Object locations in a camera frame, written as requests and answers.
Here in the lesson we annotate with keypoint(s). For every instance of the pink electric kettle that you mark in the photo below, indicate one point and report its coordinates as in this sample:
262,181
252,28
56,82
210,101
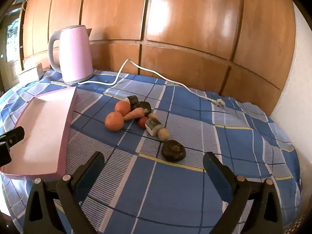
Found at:
75,53

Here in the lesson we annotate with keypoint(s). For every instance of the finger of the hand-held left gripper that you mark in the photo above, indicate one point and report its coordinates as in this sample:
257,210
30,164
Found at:
14,134
4,154

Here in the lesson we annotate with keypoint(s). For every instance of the orange tangerine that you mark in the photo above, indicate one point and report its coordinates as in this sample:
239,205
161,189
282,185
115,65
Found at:
122,108
114,121

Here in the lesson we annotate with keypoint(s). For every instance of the brown white cut vegetable piece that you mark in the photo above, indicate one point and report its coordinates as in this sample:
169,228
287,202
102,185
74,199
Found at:
152,125

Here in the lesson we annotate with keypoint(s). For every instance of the orange carrot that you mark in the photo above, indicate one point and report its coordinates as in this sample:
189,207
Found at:
134,113

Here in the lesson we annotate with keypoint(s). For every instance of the tan potato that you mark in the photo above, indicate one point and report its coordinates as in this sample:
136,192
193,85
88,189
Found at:
163,134

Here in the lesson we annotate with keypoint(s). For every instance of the pink tray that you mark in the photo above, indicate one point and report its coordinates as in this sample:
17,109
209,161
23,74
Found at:
41,126

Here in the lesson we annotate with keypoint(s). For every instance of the red tomato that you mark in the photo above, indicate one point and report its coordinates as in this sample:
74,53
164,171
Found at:
142,122

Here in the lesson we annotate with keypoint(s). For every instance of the wooden wardrobe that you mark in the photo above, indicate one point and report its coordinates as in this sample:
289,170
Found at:
182,17

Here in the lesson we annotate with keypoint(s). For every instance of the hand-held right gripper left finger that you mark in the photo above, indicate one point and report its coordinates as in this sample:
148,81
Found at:
92,175

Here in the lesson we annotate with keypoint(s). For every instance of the blue plaid cloth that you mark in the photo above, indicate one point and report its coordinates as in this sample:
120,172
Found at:
170,187

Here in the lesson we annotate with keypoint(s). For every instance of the wooden door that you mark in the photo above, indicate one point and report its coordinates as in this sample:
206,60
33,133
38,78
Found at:
11,48

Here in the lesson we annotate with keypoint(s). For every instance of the white tissue box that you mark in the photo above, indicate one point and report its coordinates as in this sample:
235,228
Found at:
28,74

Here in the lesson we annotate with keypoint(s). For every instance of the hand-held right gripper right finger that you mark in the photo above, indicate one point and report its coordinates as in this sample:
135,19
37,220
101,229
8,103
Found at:
217,178

